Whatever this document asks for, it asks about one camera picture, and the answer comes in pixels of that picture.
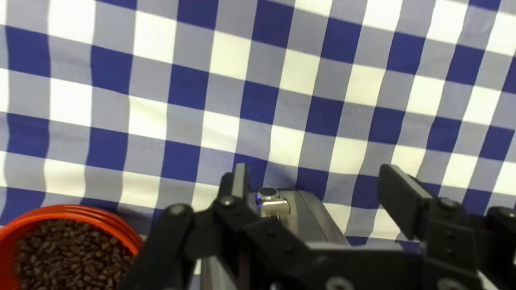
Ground coffee beans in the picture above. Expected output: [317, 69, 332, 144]
[13, 218, 137, 290]

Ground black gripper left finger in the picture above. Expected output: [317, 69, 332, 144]
[119, 161, 324, 290]

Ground blue white checkered tablecloth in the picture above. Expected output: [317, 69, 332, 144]
[0, 0, 516, 255]

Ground red bowl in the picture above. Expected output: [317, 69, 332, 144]
[0, 203, 145, 290]

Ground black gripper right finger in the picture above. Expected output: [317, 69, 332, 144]
[375, 163, 516, 290]

